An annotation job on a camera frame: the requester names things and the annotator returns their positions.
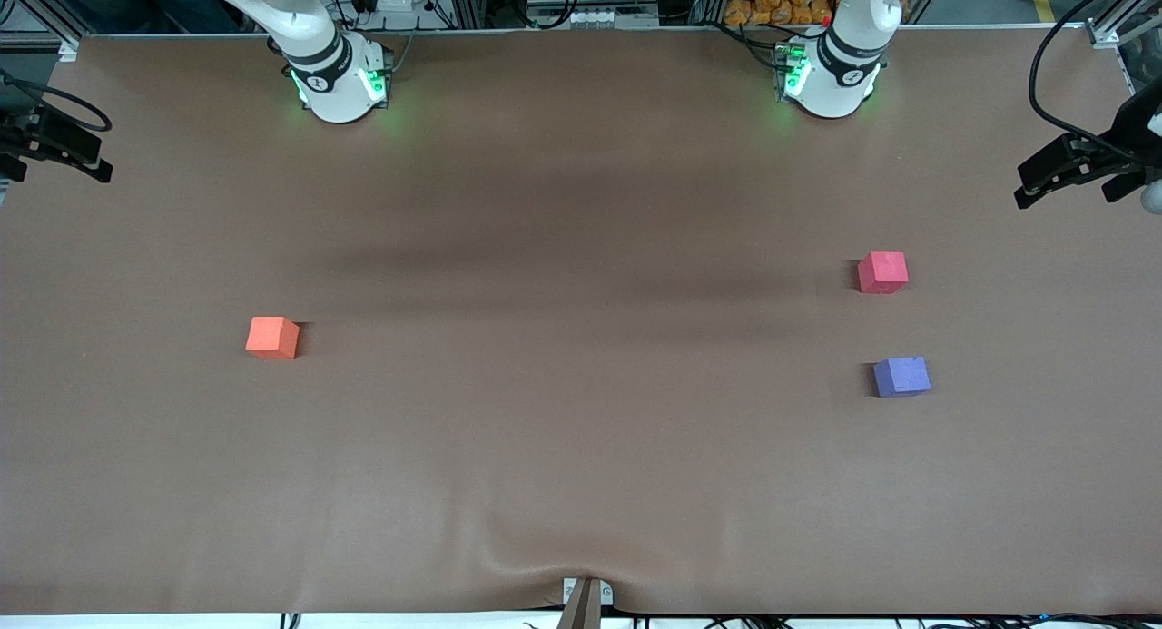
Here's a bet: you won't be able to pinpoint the orange foam block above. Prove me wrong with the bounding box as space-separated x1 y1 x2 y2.
245 316 301 360

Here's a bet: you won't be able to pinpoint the person dark trousers and shoes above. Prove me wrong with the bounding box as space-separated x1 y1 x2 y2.
45 0 239 34

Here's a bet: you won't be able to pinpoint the red foam block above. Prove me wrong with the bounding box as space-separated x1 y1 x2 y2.
857 251 910 295

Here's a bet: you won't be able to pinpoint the purple foam block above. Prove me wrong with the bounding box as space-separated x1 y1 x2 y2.
873 356 932 398

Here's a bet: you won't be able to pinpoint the pile of orange items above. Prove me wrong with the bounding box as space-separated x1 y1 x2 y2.
724 0 836 27

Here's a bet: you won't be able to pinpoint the white terminal block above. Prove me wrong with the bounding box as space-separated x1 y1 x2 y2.
567 7 638 29

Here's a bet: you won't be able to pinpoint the brown table mat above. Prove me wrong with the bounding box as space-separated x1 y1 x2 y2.
0 25 1162 616

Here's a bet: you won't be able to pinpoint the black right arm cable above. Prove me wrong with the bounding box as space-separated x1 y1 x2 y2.
0 71 113 133

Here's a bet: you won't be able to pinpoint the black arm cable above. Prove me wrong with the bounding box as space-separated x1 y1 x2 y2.
0 71 113 133
1029 0 1149 149

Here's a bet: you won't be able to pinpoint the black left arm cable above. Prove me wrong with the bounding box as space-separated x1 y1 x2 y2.
1029 0 1149 149

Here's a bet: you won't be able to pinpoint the aluminium frame strut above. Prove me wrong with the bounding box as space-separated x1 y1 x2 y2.
0 0 83 63
1085 0 1162 49

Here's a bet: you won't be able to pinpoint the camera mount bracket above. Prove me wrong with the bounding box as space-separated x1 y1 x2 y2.
556 576 615 629

